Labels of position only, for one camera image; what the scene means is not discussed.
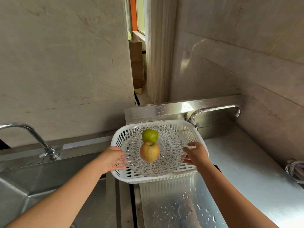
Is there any person's right hand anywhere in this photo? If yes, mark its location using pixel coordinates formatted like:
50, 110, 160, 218
181, 142, 213, 175

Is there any person's left hand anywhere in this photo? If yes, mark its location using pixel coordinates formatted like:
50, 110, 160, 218
96, 146, 128, 175

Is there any clear cut glass plate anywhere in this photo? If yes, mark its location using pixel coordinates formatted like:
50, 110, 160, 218
121, 120, 190, 177

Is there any yellow-red apple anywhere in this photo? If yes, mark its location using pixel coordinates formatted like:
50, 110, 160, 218
139, 141, 161, 163

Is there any green apple fruit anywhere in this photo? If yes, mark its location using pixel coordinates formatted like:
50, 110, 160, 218
142, 129, 159, 143

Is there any curved chrome faucet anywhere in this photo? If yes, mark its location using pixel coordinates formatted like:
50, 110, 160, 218
0, 123, 60, 161

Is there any person's left forearm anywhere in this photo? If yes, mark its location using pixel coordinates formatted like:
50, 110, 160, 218
4, 161, 106, 228

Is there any person's right forearm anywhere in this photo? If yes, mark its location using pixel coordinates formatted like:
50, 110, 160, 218
198, 163, 280, 228

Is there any white slotted plastic basket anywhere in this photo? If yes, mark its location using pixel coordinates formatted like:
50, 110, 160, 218
111, 119, 210, 184

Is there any angular chrome faucet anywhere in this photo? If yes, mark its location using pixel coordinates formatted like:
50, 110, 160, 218
189, 105, 241, 129

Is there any steel backsplash panel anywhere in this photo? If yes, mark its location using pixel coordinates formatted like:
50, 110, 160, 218
124, 93, 243, 133

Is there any stainless steel sink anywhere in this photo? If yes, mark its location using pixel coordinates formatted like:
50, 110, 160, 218
0, 130, 123, 228

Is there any white pleated curtain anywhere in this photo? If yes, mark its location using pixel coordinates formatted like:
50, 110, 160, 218
144, 0, 178, 104

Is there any grey flexible hose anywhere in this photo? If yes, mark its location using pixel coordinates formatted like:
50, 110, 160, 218
284, 159, 304, 184

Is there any orange window frame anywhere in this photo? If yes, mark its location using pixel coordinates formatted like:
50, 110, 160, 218
129, 0, 146, 42

